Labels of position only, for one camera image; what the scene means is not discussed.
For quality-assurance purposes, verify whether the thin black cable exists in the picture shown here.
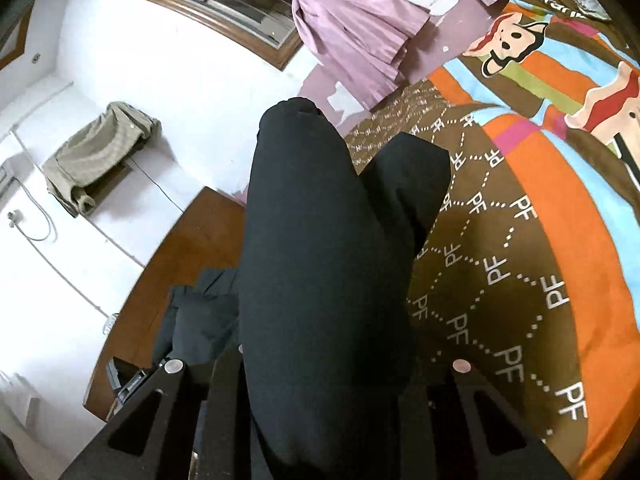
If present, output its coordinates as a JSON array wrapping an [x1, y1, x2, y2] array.
[[127, 156, 187, 212]]

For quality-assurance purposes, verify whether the beige cloth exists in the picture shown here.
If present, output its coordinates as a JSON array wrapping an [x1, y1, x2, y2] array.
[[42, 101, 162, 218]]

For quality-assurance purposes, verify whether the dark cloth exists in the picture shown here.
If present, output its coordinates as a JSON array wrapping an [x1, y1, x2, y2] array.
[[152, 267, 242, 367]]

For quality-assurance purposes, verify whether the knotted purple curtain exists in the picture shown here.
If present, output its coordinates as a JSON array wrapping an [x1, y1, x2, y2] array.
[[76, 0, 432, 112]]

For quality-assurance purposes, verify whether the wooden window frame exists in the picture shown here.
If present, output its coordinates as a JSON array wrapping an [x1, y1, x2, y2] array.
[[75, 0, 307, 72]]

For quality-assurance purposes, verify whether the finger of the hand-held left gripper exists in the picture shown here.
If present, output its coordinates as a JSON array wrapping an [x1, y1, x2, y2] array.
[[60, 346, 256, 480], [400, 357, 573, 480]]

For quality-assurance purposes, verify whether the large black shirt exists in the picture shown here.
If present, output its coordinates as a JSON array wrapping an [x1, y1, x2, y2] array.
[[200, 97, 453, 480]]

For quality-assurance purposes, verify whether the wooden headboard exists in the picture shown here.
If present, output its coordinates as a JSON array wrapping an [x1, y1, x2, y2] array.
[[82, 185, 251, 423]]

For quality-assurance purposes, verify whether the white wall cable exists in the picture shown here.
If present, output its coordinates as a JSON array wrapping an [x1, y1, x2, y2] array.
[[0, 125, 151, 323]]

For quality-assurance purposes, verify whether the small black device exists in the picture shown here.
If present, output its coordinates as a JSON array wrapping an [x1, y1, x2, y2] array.
[[104, 356, 152, 407]]

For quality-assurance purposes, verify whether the printed blanket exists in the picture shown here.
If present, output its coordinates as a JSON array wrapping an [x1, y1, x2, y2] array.
[[345, 0, 640, 480]]

